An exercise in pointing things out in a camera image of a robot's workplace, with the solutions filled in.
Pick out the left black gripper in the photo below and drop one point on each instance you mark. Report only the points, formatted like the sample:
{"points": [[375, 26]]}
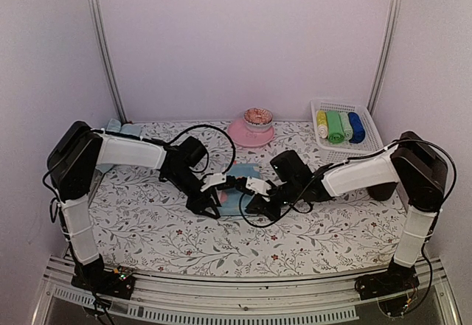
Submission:
{"points": [[198, 206]]}

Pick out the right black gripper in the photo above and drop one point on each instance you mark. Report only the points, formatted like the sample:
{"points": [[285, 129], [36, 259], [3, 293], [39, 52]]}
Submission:
{"points": [[258, 204]]}

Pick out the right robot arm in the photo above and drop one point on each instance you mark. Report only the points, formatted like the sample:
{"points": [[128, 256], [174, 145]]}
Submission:
{"points": [[418, 165]]}

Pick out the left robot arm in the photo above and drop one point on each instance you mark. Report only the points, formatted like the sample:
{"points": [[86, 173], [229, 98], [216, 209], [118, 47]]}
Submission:
{"points": [[72, 163]]}

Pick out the white plastic basket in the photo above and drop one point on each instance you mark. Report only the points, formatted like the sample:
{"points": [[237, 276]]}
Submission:
{"points": [[337, 152]]}

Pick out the pink plate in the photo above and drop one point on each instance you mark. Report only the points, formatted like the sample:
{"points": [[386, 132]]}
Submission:
{"points": [[243, 137]]}

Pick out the yellow rolled towel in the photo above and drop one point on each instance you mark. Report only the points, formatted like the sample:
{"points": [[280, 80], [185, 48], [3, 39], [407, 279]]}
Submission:
{"points": [[321, 123]]}

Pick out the light blue towel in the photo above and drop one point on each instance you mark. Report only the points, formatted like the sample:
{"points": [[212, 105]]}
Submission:
{"points": [[115, 126]]}

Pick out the patterned bowl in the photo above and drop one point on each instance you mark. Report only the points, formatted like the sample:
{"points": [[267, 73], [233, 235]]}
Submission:
{"points": [[258, 119]]}

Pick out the pale green rolled towel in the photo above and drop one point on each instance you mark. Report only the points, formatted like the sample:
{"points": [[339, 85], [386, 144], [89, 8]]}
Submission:
{"points": [[346, 126]]}

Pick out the blue rolled towel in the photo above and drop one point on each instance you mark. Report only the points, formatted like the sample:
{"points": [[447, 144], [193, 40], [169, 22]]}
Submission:
{"points": [[357, 127]]}

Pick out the dark brown cup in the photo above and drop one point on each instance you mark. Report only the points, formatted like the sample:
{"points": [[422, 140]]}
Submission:
{"points": [[382, 192]]}

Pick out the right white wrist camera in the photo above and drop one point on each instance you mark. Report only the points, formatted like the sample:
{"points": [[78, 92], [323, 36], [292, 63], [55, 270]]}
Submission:
{"points": [[251, 185]]}

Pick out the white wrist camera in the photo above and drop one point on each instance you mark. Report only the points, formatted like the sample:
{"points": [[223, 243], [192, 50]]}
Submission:
{"points": [[219, 181], [251, 185]]}

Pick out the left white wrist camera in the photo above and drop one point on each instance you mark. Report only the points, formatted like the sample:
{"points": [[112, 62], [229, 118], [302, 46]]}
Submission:
{"points": [[219, 181]]}

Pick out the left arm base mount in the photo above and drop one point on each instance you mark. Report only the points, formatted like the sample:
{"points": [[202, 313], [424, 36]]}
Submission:
{"points": [[96, 279]]}

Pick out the aluminium front rail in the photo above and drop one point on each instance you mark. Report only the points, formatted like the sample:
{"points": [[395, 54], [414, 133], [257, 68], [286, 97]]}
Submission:
{"points": [[160, 298]]}

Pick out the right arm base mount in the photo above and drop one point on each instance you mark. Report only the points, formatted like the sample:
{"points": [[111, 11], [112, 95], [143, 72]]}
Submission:
{"points": [[393, 280]]}

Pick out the left aluminium post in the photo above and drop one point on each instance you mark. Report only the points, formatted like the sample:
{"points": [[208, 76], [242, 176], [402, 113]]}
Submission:
{"points": [[97, 20]]}

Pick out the aluminium post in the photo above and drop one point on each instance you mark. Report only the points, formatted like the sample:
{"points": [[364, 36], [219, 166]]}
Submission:
{"points": [[97, 20], [388, 37]]}

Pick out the right aluminium post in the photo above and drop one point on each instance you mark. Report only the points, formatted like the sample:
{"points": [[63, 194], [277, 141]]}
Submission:
{"points": [[388, 37]]}

